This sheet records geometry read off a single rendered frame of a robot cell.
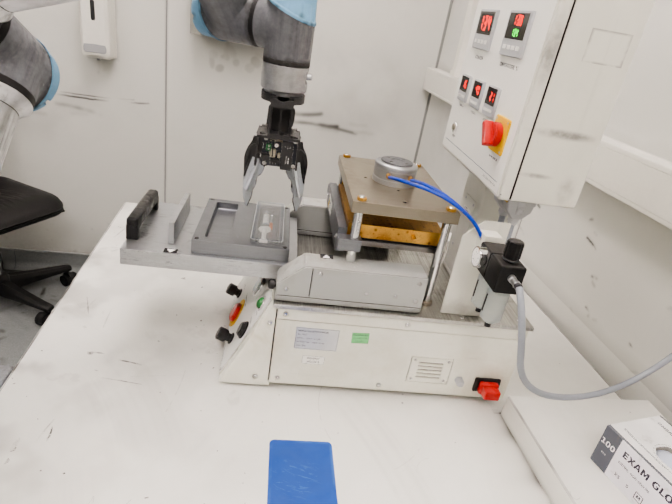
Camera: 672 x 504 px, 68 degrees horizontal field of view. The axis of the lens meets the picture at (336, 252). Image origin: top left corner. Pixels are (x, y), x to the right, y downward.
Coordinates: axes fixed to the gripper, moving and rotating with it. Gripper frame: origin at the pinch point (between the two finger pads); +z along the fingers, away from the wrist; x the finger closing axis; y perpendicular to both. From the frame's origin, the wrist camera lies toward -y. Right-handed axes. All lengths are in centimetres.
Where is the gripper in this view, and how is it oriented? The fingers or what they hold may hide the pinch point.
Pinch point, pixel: (271, 201)
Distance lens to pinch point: 93.1
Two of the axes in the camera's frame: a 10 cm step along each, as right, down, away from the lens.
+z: -1.6, 8.8, 4.4
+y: 0.8, 4.5, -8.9
